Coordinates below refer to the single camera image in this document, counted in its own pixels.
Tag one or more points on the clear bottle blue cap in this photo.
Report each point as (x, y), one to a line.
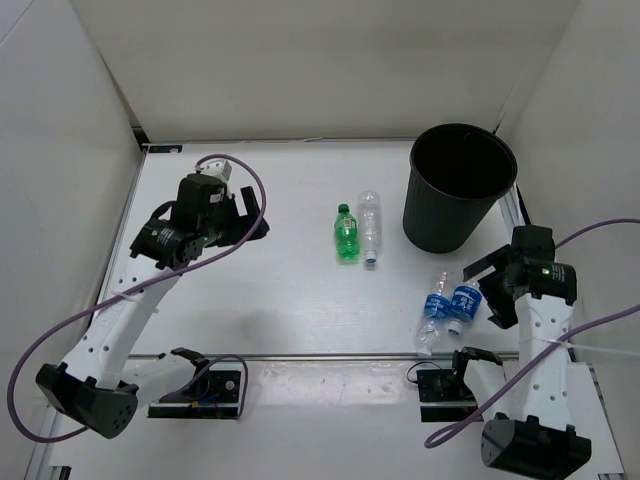
(369, 226)

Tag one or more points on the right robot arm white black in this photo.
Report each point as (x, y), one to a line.
(528, 427)

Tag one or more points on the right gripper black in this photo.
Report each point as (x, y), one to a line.
(504, 310)

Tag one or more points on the clear bottle blue label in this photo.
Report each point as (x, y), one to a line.
(430, 327)

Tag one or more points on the black plastic trash bin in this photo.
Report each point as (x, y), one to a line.
(457, 173)

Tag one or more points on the aluminium table edge rail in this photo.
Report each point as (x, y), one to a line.
(338, 356)

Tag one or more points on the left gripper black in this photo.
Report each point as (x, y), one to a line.
(235, 236)

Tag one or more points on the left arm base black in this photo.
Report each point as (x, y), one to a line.
(218, 390)

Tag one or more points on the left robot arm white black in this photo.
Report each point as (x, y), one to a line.
(91, 384)

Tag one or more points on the green plastic bottle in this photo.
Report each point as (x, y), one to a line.
(346, 235)

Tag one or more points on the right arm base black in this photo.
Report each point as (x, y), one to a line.
(441, 396)

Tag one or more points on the short bottle blue label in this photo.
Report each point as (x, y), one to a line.
(465, 302)

